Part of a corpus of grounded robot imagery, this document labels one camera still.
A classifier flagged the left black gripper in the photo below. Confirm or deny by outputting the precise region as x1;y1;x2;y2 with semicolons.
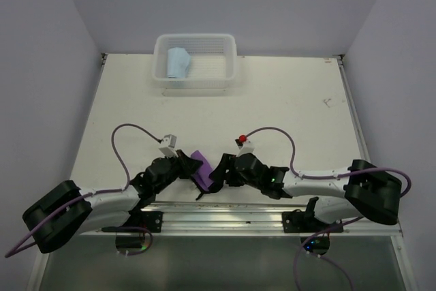
154;149;202;194

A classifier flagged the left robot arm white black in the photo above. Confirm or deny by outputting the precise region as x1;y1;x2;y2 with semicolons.
22;150;203;254

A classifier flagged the light blue towel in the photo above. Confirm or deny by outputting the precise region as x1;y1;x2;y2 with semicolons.
167;47;191;78

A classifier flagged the right black base bracket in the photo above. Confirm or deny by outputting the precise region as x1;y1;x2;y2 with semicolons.
281;209;343;234

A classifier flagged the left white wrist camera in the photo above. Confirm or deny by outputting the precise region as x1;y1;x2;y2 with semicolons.
159;134;177;157

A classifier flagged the left black base bracket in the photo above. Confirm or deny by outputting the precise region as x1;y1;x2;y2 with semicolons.
101;210;163;236

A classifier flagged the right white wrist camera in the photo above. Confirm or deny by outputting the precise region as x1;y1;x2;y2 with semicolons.
235;134;255;157

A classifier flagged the black base bracket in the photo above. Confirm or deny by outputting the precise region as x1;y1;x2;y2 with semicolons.
281;209;343;234
101;210;163;236

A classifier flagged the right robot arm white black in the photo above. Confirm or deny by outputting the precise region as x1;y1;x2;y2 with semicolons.
209;153;402;232

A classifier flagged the white plastic basket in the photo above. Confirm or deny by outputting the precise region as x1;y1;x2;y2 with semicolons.
151;33;237;89

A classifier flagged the aluminium mounting rail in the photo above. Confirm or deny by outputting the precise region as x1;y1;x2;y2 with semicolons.
76;202;399;237

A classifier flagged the purple and grey towel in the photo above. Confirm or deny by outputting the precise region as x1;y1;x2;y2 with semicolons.
191;150;220;201

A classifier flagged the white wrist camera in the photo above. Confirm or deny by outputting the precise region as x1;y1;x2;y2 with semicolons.
235;134;255;157
159;134;177;157

